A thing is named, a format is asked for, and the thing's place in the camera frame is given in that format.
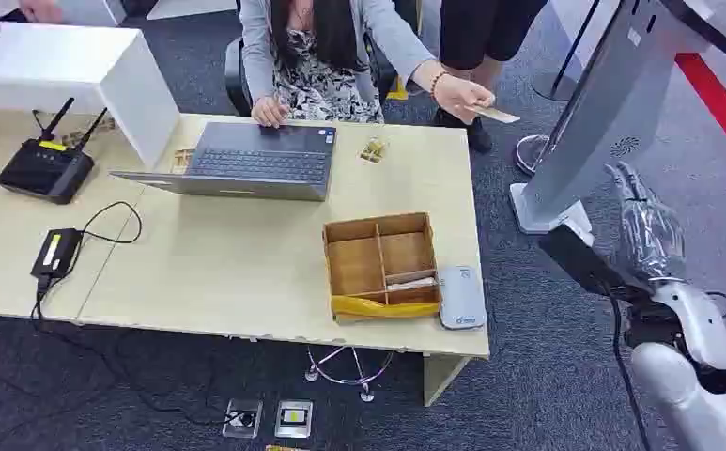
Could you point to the person's right hand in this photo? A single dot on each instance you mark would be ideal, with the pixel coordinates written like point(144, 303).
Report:
point(269, 112)

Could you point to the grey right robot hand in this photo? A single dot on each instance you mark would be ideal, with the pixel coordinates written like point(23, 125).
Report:
point(652, 236)

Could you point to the person's left hand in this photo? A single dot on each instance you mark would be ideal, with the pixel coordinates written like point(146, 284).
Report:
point(459, 94)

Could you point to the pale card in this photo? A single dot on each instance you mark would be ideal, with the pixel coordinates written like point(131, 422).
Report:
point(496, 114)

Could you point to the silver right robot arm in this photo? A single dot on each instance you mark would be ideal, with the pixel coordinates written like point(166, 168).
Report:
point(692, 380)

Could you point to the black office chair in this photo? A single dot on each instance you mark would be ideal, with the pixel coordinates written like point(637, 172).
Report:
point(238, 74)

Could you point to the grey laptop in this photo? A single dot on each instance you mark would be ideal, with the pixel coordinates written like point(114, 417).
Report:
point(257, 162)

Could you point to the standing person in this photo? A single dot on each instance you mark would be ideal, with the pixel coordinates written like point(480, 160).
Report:
point(487, 37)

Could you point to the seated person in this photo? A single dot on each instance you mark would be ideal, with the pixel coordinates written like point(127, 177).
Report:
point(331, 56)

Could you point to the round stanchion base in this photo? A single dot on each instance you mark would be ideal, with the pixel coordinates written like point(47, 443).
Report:
point(530, 154)

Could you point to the small wooden card holder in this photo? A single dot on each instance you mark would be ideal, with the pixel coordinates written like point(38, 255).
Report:
point(183, 160)

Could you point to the small stack of cards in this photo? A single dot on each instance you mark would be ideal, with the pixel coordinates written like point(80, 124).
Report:
point(373, 150)

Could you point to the grey kiosk stand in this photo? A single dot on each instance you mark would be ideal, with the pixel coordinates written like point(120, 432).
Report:
point(611, 106)

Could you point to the red floor strip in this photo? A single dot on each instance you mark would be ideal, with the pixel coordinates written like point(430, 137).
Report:
point(720, 109)

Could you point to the wooden compartment box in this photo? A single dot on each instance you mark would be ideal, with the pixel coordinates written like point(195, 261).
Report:
point(378, 261)

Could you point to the cards in wooden box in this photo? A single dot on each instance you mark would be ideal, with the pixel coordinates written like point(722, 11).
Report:
point(412, 284)

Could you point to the white card reader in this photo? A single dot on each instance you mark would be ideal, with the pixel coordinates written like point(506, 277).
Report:
point(462, 299)

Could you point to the white box shelf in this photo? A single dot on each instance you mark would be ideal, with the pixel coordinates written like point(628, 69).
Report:
point(64, 68)

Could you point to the black router with antennas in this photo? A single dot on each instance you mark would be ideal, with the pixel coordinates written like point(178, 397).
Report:
point(45, 171)

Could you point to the person's hand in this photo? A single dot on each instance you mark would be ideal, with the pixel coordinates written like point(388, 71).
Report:
point(40, 10)

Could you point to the pale desk leg panel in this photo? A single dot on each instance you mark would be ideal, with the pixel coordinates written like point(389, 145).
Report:
point(443, 380)

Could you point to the black power adapter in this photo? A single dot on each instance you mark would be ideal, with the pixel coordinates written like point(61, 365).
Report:
point(56, 252)

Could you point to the metal chair base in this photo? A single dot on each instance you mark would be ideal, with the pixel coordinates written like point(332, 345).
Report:
point(350, 373)

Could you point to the steel floor socket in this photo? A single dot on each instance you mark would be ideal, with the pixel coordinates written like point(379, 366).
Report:
point(242, 418)
point(293, 419)

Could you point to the black wrist camera block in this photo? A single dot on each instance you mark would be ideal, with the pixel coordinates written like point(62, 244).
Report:
point(586, 264)

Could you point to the black stanchion post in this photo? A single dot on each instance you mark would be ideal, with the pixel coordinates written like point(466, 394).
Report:
point(571, 56)

